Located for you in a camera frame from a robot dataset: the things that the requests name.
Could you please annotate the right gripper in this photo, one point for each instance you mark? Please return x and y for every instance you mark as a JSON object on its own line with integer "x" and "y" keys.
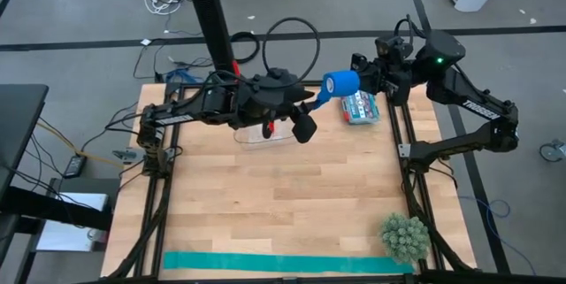
{"x": 389, "y": 76}

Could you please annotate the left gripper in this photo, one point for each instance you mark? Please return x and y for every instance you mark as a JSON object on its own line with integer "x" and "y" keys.
{"x": 261, "y": 98}

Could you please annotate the blue elastic bandage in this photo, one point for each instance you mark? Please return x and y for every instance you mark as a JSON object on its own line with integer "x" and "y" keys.
{"x": 340, "y": 82}

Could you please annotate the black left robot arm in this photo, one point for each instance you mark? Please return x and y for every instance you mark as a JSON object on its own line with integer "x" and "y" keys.
{"x": 208, "y": 102}

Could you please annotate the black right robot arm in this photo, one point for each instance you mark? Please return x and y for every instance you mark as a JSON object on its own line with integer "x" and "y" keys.
{"x": 451, "y": 80}

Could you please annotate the teal elastic bandage strip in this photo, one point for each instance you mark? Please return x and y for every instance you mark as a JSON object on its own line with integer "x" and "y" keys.
{"x": 287, "y": 263}

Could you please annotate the first aid kit box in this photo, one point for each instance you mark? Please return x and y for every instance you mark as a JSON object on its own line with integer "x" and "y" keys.
{"x": 360, "y": 107}

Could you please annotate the clear plastic bin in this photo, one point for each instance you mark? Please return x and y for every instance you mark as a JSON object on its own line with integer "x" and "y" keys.
{"x": 252, "y": 139}

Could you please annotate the black tower fan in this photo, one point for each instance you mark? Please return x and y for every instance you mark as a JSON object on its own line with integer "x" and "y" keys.
{"x": 212, "y": 18}

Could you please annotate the artificial green plant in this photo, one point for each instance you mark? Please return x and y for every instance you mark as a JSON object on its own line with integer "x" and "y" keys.
{"x": 404, "y": 237}

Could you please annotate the caster wheel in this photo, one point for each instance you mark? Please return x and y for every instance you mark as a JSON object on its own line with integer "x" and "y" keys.
{"x": 552, "y": 151}

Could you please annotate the black power adapter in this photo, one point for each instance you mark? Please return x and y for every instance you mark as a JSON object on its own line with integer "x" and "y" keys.
{"x": 74, "y": 166}

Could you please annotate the white plastic box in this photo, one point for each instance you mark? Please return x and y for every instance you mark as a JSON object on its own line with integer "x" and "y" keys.
{"x": 75, "y": 202}

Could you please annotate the black desk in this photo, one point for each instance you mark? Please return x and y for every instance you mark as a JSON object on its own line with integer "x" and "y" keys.
{"x": 20, "y": 120}

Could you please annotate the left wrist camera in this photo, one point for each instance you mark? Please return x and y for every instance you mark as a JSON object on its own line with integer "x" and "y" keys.
{"x": 304, "y": 128}

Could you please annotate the black aluminium table frame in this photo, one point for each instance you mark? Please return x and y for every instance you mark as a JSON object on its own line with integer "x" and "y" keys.
{"x": 415, "y": 200}

